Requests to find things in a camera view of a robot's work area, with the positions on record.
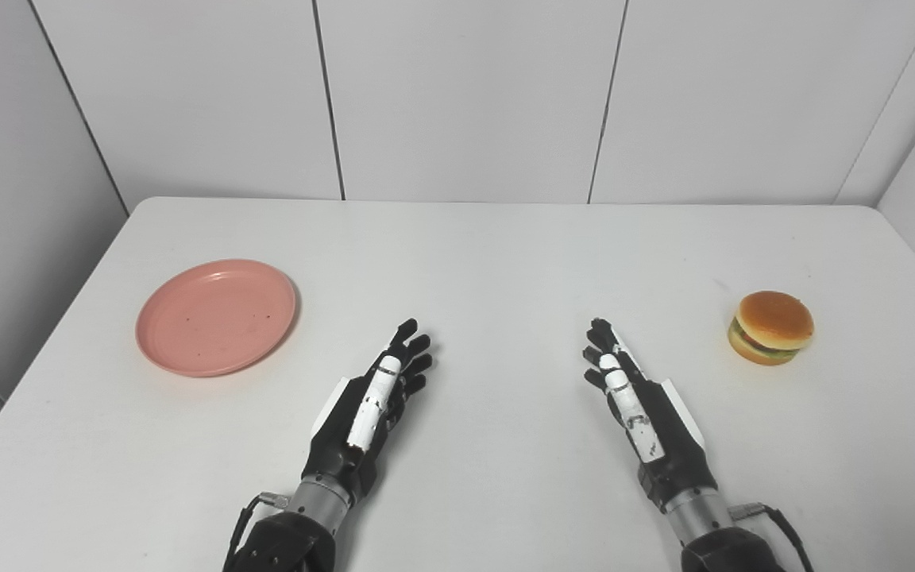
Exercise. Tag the toy hamburger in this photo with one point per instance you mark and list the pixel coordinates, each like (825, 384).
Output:
(771, 327)

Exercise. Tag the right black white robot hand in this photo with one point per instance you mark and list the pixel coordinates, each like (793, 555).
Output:
(664, 445)

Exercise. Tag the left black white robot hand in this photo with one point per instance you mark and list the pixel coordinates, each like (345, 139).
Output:
(350, 445)

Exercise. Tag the pink round plate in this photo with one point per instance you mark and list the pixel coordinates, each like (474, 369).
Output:
(216, 316)

